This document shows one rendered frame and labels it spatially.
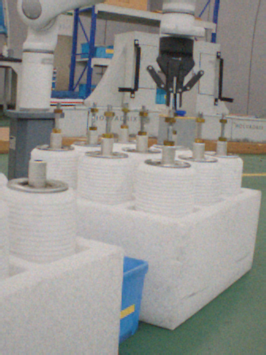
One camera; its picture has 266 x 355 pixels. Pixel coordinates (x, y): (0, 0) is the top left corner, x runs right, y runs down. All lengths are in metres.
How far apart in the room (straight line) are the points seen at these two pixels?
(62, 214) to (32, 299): 0.11
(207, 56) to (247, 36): 4.55
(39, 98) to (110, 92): 1.97
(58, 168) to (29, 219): 0.39
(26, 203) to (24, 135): 0.89
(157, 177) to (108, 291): 0.25
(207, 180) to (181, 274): 0.20
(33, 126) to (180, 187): 0.70
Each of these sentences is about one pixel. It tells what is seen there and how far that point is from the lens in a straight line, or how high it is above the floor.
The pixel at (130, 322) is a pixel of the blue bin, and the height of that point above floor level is 0.03.
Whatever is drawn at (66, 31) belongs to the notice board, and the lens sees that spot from 7.53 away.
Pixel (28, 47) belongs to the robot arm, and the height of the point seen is 0.48.
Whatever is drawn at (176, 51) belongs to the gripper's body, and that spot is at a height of 0.46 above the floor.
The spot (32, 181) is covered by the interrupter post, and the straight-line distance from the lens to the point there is 0.58.
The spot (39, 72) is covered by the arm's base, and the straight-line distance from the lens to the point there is 1.45.
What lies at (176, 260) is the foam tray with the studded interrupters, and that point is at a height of 0.12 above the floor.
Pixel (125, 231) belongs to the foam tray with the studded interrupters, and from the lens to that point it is 0.81.
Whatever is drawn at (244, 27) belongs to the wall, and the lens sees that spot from 8.31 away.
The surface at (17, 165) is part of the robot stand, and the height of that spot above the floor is 0.15.
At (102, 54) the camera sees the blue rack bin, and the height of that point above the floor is 0.84.
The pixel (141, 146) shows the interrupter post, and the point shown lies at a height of 0.26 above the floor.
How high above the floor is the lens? 0.36
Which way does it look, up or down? 10 degrees down
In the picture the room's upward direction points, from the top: 4 degrees clockwise
